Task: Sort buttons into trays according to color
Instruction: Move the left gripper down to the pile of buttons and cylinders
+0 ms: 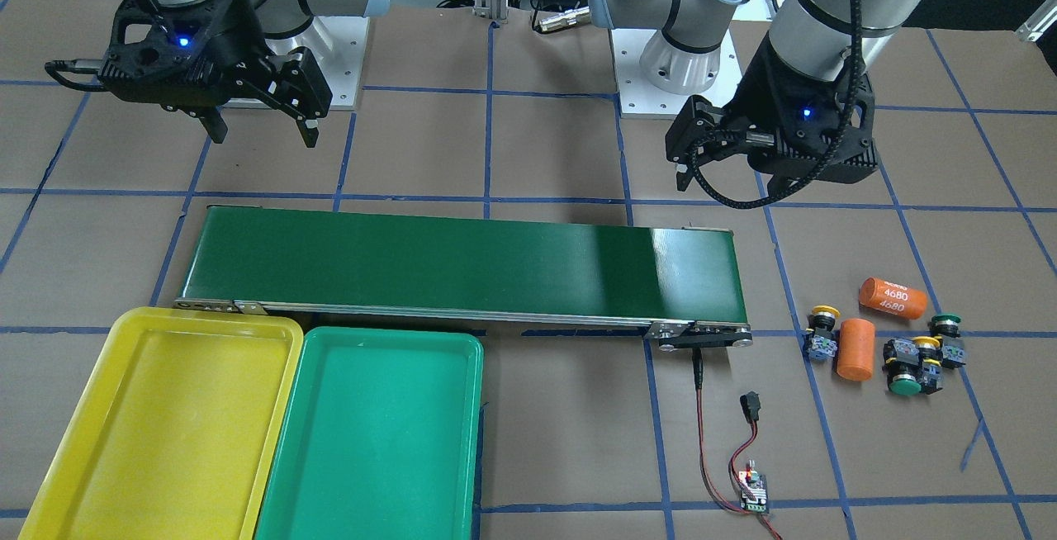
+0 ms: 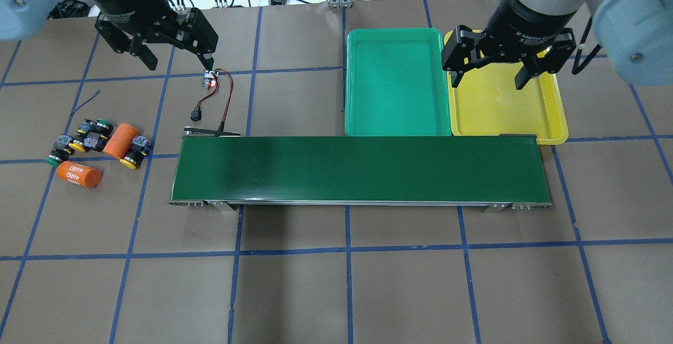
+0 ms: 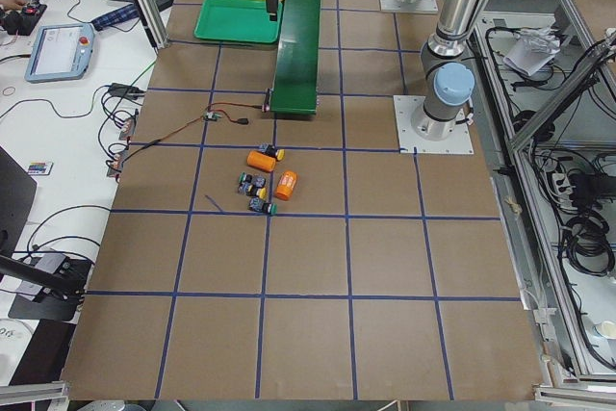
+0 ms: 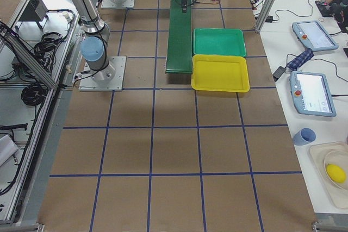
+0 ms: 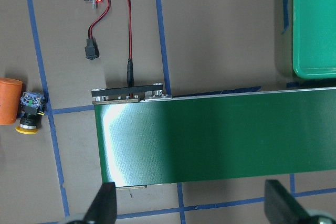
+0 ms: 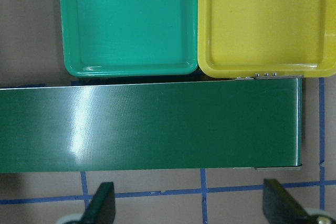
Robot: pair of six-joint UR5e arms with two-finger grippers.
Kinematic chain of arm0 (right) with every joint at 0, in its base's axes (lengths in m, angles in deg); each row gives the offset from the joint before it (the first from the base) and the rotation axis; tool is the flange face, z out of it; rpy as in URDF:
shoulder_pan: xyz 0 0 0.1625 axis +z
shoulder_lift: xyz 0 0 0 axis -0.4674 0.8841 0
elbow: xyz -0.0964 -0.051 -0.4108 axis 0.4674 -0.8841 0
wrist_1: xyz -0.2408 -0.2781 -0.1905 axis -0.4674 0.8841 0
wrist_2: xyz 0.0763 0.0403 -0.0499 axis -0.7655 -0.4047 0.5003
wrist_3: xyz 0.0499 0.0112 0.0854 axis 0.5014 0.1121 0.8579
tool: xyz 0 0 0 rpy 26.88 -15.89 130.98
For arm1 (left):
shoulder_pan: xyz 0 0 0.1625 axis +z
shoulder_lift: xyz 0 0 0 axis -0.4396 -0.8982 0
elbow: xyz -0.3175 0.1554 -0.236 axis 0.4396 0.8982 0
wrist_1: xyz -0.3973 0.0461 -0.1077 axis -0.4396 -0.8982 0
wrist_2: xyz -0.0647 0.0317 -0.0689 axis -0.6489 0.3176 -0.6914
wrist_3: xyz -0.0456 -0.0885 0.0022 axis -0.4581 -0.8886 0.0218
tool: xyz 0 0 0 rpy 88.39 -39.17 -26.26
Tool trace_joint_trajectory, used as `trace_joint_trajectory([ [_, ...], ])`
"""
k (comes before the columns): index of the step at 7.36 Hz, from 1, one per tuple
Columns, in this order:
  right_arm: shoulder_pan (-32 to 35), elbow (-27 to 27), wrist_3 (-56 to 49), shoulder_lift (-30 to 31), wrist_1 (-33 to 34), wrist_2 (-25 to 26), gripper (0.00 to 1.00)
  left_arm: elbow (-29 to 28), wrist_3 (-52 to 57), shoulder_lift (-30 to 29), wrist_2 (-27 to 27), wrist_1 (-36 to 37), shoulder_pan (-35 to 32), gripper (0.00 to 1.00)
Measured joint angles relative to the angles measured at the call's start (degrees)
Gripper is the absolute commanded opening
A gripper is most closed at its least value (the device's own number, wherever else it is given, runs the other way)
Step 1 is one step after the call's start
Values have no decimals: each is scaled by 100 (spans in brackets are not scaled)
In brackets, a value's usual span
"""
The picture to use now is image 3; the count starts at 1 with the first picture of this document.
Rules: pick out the plain orange cylinder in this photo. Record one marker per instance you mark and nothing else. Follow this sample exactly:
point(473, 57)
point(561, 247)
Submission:
point(260, 161)

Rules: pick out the orange cylinder labelled 4680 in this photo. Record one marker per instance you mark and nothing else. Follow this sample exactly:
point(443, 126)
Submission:
point(286, 185)

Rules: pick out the green push button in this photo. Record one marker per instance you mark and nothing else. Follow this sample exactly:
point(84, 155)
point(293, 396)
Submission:
point(243, 180)
point(262, 206)

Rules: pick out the yellow push button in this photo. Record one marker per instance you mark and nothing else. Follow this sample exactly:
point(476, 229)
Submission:
point(255, 187)
point(271, 151)

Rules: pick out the green plastic tray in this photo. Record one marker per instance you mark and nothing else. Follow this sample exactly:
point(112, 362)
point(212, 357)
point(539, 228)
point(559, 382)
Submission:
point(245, 21)

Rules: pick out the green conveyor belt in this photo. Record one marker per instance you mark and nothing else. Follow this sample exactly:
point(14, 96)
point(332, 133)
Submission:
point(295, 85)

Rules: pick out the black power adapter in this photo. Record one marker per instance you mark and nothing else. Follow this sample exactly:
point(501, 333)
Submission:
point(163, 5)

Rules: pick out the small motor controller board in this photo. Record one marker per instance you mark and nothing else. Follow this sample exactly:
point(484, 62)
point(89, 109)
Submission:
point(212, 116)

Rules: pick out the folded blue plaid umbrella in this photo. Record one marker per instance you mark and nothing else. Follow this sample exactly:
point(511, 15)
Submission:
point(114, 17)

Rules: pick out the near teach pendant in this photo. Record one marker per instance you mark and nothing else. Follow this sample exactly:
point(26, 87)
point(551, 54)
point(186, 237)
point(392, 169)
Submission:
point(60, 53)

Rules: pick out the crumpled white paper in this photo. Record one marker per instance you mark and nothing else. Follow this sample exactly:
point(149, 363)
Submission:
point(533, 49)

